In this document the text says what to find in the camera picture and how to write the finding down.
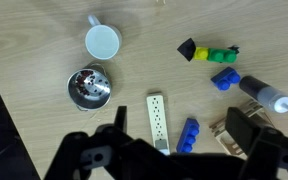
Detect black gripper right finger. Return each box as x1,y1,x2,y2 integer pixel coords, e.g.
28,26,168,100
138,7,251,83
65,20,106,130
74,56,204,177
225,106,288,180

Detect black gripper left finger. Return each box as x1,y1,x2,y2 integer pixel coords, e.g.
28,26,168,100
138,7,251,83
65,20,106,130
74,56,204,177
43,105,172,180

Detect blue three stud Lego brick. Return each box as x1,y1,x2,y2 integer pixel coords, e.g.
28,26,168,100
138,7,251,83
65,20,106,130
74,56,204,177
175,117,201,154

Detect blue two stud Lego brick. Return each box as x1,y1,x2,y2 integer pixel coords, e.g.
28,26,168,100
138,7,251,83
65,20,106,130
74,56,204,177
210,66,242,92

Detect green two stud Lego brick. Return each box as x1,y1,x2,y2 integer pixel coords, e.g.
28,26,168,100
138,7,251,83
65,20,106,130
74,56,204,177
207,47,238,64

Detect small black toy piece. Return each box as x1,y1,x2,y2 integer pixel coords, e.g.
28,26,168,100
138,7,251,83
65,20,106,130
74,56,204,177
227,44,241,55

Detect yellow Lego brick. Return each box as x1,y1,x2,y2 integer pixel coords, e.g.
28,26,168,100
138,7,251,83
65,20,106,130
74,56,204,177
193,46,210,62

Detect squeeze bottle with dark liquid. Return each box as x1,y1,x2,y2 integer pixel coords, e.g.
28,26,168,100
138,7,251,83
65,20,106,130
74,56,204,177
238,75,288,115

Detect small steel pot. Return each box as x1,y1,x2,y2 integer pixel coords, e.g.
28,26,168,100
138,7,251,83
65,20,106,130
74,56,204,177
66,62,113,112

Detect red beans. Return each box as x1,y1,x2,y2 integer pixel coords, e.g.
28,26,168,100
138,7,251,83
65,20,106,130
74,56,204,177
75,69,97,95

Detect white power strip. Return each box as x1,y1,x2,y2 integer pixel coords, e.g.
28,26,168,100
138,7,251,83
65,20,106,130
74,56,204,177
146,92,171,156

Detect black triangular block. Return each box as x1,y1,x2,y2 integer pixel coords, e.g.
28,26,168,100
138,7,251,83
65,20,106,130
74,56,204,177
176,37,197,63

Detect white ceramic mug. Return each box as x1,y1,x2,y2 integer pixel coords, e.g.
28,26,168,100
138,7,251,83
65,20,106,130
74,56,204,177
84,14,123,61

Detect light wooden box frame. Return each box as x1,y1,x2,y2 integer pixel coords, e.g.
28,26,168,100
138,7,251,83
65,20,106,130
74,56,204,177
209,99,275,158

